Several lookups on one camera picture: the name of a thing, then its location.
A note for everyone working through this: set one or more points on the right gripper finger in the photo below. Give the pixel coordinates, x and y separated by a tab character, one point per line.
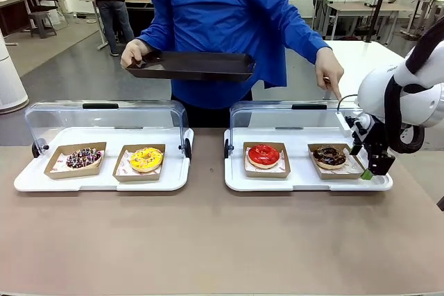
355	150
381	163

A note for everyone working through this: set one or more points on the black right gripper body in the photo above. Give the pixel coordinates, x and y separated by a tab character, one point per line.
375	134

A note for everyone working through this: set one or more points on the chocolate donut with nut crumbs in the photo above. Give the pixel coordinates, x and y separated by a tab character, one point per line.
329	157

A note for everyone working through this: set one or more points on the chocolate glazed donut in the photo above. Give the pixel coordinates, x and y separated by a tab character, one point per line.
341	174

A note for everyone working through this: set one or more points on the red glazed donut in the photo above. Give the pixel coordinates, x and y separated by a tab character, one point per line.
263	155
265	174

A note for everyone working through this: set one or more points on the dark brown serving tray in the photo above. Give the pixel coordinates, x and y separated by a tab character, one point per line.
194	67

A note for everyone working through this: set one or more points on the person's blue-sleeved left forearm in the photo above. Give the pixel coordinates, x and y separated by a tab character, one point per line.
308	32

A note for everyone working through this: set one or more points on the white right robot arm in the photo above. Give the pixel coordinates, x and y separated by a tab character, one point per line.
428	102

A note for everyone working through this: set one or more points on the person's blue-sleeved right forearm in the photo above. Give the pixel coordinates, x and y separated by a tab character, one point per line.
152	34

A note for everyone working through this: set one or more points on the person in blue shirt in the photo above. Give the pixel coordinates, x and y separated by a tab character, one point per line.
215	15

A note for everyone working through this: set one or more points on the yellow glazed sprinkle donut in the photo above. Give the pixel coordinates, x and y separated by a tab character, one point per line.
146	160

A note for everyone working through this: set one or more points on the chocolate donut with colourful sprinkles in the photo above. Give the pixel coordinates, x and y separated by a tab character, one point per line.
84	158

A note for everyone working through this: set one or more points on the chocolate sprinkle donut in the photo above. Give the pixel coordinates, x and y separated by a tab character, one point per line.
74	174

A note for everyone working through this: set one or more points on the person's left hand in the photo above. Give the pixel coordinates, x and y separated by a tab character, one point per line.
327	65

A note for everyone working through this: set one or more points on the person's right hand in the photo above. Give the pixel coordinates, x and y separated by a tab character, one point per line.
133	51

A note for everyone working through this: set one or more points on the right white display tray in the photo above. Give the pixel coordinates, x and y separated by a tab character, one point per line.
298	183

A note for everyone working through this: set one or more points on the white display tray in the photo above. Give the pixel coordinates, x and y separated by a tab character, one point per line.
100	185
298	183

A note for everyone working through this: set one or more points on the clear display case lid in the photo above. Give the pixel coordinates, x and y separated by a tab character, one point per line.
104	115
284	115

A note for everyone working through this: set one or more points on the white table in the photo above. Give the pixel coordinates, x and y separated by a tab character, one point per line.
371	55

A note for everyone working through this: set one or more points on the grey lab table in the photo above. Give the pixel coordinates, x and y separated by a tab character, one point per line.
364	8

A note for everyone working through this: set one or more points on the black tripod stand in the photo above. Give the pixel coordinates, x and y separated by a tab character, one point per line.
379	5

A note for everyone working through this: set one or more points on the black stool chair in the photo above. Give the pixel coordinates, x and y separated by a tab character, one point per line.
418	8

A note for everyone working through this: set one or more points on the left white display tray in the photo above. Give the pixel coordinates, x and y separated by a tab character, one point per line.
100	185

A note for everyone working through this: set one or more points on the black office chair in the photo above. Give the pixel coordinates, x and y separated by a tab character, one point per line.
45	11

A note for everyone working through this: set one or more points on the white cylindrical appliance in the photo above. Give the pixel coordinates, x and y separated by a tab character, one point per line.
8	81

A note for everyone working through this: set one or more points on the wooden desk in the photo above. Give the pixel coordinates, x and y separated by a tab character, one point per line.
17	1

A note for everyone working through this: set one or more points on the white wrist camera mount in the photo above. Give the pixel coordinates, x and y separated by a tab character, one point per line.
347	123

